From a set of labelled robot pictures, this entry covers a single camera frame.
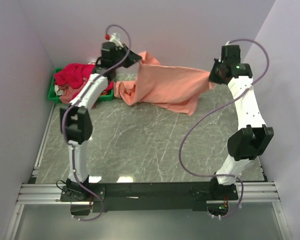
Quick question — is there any green plastic bin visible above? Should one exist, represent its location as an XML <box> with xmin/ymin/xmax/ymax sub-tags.
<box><xmin>47</xmin><ymin>67</ymin><xmax>114</xmax><ymax>104</ymax></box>

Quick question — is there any white garment in bin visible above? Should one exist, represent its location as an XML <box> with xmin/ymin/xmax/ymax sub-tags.
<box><xmin>54</xmin><ymin>85</ymin><xmax>64</xmax><ymax>97</ymax></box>

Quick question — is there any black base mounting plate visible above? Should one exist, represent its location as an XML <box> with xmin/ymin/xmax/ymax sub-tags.
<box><xmin>60</xmin><ymin>179</ymin><xmax>239</xmax><ymax>213</ymax></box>

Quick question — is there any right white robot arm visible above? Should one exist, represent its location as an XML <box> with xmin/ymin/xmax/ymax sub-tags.
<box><xmin>209</xmin><ymin>45</ymin><xmax>274</xmax><ymax>200</ymax></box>

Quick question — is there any salmon pink t shirt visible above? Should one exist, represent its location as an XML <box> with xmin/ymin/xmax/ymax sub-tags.
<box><xmin>114</xmin><ymin>51</ymin><xmax>216</xmax><ymax>116</ymax></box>

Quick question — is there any dusty pink garment in bin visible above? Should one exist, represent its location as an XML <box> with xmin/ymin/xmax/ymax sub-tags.
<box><xmin>59</xmin><ymin>85</ymin><xmax>84</xmax><ymax>104</ymax></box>

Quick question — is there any magenta red t shirt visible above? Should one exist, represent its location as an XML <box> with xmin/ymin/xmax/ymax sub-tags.
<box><xmin>53</xmin><ymin>63</ymin><xmax>113</xmax><ymax>89</ymax></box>

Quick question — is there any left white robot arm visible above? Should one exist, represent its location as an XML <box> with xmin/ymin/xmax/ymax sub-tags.
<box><xmin>60</xmin><ymin>41</ymin><xmax>142</xmax><ymax>201</ymax></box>

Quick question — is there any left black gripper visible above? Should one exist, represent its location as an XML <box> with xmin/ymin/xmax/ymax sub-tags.
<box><xmin>113</xmin><ymin>44</ymin><xmax>143</xmax><ymax>70</ymax></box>

